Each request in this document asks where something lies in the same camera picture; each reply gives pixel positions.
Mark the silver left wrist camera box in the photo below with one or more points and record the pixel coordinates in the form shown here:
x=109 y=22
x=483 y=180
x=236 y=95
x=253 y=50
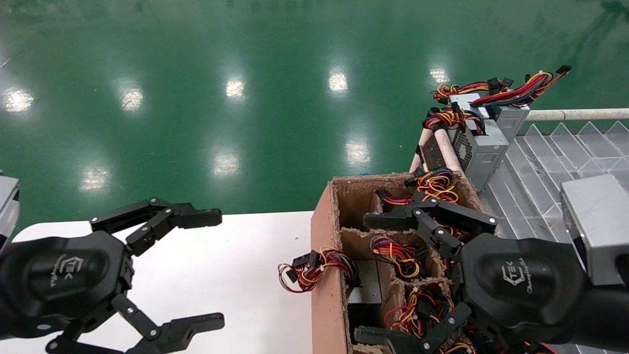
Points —
x=7 y=206

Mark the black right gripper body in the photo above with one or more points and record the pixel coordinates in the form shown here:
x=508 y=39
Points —
x=521 y=285

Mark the brown cardboard divider box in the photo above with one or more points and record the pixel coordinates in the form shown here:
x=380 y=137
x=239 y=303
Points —
x=327 y=275

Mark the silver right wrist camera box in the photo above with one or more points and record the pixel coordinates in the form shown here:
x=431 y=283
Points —
x=599 y=226

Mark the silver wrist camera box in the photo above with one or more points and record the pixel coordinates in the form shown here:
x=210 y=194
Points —
x=7 y=206
x=599 y=226

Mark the long white rack pipe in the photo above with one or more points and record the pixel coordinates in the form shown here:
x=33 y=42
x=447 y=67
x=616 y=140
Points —
x=580 y=114

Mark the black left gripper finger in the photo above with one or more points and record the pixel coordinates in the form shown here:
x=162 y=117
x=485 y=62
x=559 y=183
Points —
x=162 y=216
x=186 y=327

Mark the short white rack pipe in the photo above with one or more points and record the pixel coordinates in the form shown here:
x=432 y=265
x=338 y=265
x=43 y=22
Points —
x=421 y=147
x=449 y=152

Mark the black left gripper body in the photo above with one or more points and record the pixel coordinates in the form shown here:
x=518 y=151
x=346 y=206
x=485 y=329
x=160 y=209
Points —
x=54 y=280

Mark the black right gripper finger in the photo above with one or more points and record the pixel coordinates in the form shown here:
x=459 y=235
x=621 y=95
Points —
x=393 y=341
x=442 y=216

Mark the clear plastic ridged rack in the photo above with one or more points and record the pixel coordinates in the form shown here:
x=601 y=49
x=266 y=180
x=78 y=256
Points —
x=535 y=167

